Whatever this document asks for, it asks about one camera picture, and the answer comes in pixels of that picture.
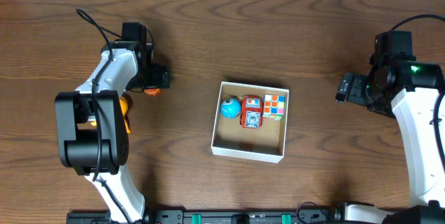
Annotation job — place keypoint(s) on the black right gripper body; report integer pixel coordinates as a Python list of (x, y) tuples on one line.
[(354, 90)]

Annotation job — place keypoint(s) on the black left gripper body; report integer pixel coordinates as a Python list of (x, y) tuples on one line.
[(158, 78)]

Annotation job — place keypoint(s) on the orange round cap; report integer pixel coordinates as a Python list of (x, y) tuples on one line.
[(152, 91)]

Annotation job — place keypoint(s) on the blue toy ball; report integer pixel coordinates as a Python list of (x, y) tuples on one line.
[(230, 108)]

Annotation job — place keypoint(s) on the white cardboard box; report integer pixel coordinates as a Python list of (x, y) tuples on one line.
[(230, 139)]

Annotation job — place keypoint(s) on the red toy truck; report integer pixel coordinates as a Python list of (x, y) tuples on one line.
[(251, 112)]

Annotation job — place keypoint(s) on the colourful puzzle cube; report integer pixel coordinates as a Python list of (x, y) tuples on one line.
[(273, 107)]

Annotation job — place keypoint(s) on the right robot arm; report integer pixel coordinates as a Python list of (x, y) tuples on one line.
[(420, 117)]

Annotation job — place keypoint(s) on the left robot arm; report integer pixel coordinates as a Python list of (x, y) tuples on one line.
[(92, 130)]

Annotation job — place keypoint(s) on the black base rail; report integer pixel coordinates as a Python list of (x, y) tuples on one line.
[(308, 212)]

